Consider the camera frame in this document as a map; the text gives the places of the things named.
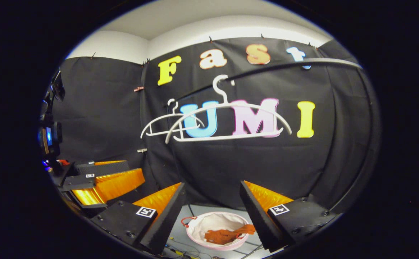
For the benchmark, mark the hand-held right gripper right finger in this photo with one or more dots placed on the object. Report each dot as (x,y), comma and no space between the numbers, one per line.
(258,217)

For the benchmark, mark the black backdrop cloth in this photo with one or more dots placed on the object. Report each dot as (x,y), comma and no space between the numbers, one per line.
(249,165)

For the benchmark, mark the small copper clip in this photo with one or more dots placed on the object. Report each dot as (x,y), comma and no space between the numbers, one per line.
(139,89)

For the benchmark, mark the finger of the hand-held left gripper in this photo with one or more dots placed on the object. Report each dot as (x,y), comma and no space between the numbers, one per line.
(105,169)
(115,185)

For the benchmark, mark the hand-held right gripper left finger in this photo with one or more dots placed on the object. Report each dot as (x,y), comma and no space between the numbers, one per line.
(166,219)

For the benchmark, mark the black clothes rail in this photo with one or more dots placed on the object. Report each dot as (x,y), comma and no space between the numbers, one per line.
(285,66)

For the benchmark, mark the white pink-rimmed laundry hamper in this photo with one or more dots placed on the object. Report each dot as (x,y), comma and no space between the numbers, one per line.
(213,221)

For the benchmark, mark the small silver clip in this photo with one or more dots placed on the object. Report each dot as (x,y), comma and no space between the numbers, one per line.
(142,150)

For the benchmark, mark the white plastic clothes hanger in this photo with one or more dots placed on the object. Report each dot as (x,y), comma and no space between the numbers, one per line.
(174,109)
(224,98)

